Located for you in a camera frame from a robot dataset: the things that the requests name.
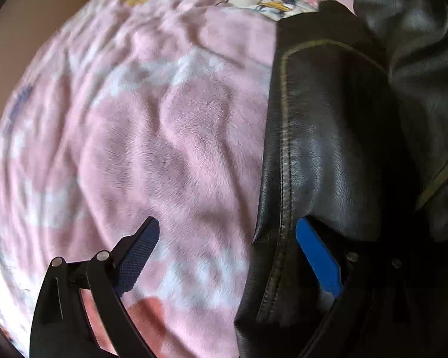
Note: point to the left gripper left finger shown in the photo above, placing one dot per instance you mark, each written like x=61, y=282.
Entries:
x=60, y=326

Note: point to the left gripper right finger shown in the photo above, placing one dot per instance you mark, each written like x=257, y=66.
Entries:
x=335, y=335

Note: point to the black leather jacket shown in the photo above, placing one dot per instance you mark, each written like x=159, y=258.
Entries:
x=356, y=142

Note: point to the pink patterned bed blanket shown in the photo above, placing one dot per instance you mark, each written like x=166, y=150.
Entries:
x=134, y=109

